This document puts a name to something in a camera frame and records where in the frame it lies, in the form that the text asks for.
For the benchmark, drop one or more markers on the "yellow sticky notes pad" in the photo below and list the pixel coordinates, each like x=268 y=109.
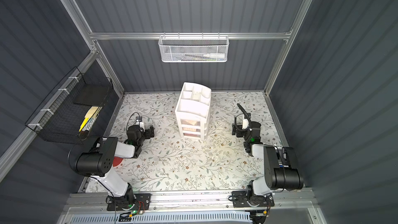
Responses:
x=91 y=112

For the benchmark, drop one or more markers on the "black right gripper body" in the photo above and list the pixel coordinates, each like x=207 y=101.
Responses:
x=241 y=127

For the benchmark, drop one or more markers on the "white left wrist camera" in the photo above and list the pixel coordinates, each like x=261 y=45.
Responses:
x=139 y=122

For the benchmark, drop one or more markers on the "white wire mesh basket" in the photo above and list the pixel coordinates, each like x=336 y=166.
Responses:
x=190 y=49

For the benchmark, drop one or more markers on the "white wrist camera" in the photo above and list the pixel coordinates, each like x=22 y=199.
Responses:
x=139 y=122
x=245 y=123

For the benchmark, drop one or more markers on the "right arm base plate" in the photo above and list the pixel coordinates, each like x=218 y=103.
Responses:
x=242 y=199

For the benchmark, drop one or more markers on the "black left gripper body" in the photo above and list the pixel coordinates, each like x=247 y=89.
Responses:
x=147 y=131

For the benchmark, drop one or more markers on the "white desk drawer organizer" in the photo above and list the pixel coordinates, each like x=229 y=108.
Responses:
x=193 y=111

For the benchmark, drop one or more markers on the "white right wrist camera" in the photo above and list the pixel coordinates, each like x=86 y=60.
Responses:
x=245 y=123

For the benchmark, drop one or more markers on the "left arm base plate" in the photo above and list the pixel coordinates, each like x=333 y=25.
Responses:
x=138 y=202

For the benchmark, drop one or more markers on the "white marker in basket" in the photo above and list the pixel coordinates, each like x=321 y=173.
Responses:
x=215 y=56

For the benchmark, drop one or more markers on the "red pencil cup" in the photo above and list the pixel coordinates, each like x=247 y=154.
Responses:
x=117 y=161

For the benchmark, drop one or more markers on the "black notebook in basket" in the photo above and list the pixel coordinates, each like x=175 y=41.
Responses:
x=91 y=95

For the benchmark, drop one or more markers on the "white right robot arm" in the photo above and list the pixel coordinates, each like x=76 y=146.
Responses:
x=280 y=166

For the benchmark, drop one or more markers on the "black wire wall basket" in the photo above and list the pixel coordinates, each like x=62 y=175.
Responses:
x=58 y=119

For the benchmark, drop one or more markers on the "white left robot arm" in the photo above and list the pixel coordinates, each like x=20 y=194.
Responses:
x=97 y=163

